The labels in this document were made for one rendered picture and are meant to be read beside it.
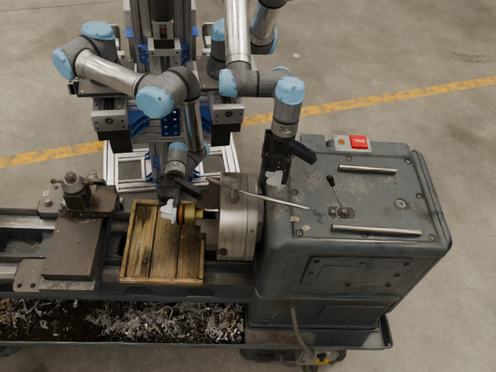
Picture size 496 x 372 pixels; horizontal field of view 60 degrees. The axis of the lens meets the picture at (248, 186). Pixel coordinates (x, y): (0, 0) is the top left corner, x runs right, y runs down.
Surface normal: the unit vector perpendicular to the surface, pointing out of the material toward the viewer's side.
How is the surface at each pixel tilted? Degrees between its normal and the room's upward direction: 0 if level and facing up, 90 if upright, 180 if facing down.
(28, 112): 0
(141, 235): 0
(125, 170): 0
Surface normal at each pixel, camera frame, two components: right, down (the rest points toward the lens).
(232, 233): 0.07, 0.30
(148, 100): -0.41, 0.69
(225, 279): 0.09, -0.60
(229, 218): 0.08, -0.01
